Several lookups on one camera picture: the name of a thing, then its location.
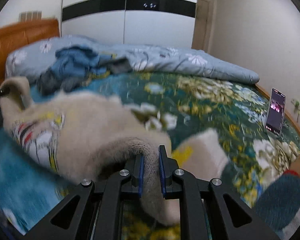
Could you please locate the beige fuzzy robot-print sweater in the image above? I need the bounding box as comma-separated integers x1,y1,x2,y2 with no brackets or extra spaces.
0,76,229,227

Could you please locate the forearm in teal sleeve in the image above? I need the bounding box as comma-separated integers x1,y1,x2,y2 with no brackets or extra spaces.
253,170,300,232

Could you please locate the light blue floral duvet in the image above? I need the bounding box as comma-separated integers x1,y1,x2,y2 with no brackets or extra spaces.
4,35,260,84

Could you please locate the orange wooden headboard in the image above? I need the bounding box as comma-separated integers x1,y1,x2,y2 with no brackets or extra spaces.
0,18,59,85

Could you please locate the dark grey garment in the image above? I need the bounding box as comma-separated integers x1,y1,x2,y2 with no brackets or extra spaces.
36,57,133,96

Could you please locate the blue knit garment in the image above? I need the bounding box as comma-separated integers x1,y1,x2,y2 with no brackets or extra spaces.
49,46,112,80

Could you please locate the teal floral bed blanket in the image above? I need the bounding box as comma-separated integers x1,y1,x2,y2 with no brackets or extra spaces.
0,73,300,233

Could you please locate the smartphone on stand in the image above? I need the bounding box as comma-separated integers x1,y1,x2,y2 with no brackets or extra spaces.
264,88,286,137

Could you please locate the white wardrobe with black stripe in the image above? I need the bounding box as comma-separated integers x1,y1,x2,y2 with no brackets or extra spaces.
61,0,197,48

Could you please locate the wall power outlet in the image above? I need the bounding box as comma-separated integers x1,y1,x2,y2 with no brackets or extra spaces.
291,99,300,111

